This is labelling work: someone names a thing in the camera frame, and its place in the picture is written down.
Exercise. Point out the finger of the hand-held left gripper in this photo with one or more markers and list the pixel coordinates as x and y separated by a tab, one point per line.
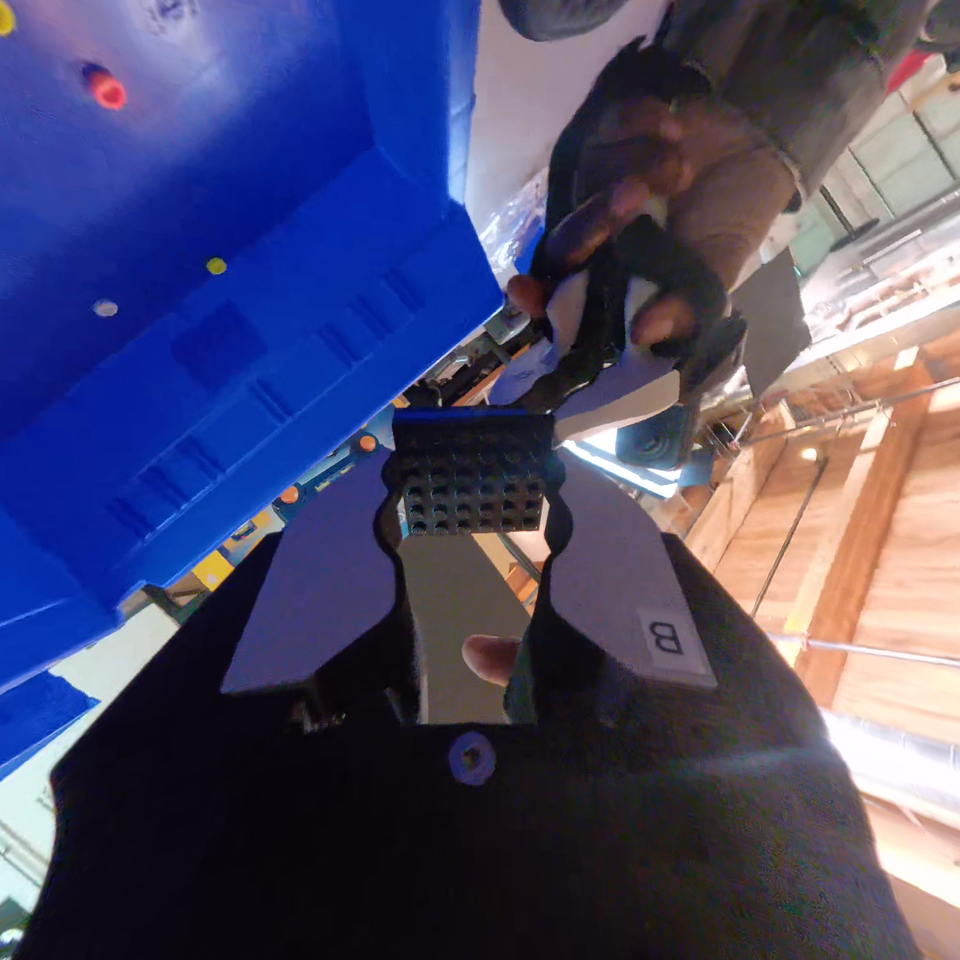
622	401
521	379

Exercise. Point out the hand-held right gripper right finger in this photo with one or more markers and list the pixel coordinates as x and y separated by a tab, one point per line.
622	577

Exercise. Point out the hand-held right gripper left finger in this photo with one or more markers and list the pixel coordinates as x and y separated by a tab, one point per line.
315	585

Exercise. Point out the large blue plastic bin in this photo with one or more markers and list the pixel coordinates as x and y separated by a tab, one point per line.
225	375

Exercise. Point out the person's left forearm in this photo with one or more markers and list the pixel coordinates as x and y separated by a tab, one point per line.
810	75

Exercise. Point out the person's right hand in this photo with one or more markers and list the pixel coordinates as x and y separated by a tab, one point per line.
491	660

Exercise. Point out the person's left hand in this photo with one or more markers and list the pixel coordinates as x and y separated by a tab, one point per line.
727	195

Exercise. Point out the small white round piece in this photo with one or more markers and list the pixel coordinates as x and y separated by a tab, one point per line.
105	307

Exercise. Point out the small red round piece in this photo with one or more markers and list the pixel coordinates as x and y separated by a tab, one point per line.
105	88

